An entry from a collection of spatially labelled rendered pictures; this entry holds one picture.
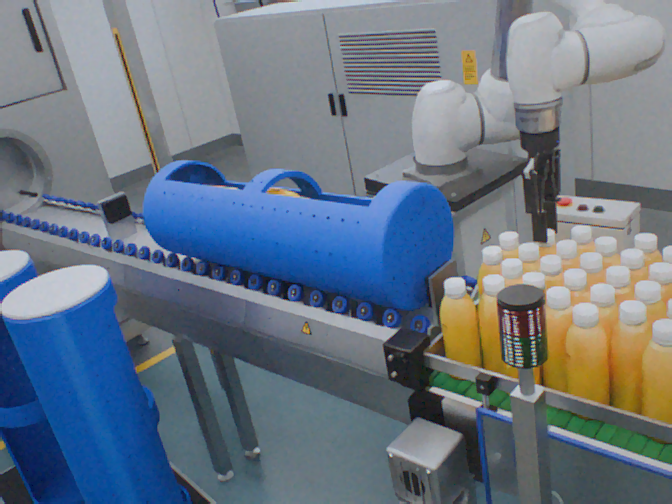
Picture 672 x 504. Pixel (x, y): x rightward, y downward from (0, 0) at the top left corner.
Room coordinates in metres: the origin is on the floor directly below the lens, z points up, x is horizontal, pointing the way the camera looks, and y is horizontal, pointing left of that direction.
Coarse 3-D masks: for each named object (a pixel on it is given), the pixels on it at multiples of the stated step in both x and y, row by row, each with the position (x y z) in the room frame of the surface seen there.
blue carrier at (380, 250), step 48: (192, 192) 1.73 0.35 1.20; (240, 192) 1.61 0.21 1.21; (384, 192) 1.34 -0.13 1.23; (432, 192) 1.38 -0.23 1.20; (192, 240) 1.69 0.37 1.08; (240, 240) 1.54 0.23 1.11; (288, 240) 1.42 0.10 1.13; (336, 240) 1.32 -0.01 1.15; (384, 240) 1.25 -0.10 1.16; (432, 240) 1.36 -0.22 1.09; (336, 288) 1.35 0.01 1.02; (384, 288) 1.23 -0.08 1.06
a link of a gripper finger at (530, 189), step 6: (522, 174) 1.22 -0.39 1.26; (534, 174) 1.21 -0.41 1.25; (528, 180) 1.21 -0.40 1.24; (534, 180) 1.21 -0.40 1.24; (528, 186) 1.21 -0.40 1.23; (534, 186) 1.21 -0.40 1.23; (528, 192) 1.22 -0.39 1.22; (534, 192) 1.21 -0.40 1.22; (528, 198) 1.22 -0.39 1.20; (534, 198) 1.21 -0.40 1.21; (528, 204) 1.22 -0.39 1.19; (534, 204) 1.21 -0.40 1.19
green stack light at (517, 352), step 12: (504, 336) 0.76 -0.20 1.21; (540, 336) 0.74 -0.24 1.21; (504, 348) 0.76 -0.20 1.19; (516, 348) 0.75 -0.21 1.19; (528, 348) 0.74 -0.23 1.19; (540, 348) 0.74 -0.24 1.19; (504, 360) 0.76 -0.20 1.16; (516, 360) 0.75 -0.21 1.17; (528, 360) 0.74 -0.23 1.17; (540, 360) 0.74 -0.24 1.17
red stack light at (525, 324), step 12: (504, 312) 0.75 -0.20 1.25; (516, 312) 0.74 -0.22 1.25; (528, 312) 0.74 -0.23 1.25; (540, 312) 0.74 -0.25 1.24; (504, 324) 0.76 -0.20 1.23; (516, 324) 0.74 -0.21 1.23; (528, 324) 0.74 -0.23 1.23; (540, 324) 0.74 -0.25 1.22; (516, 336) 0.74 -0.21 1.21; (528, 336) 0.74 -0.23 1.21
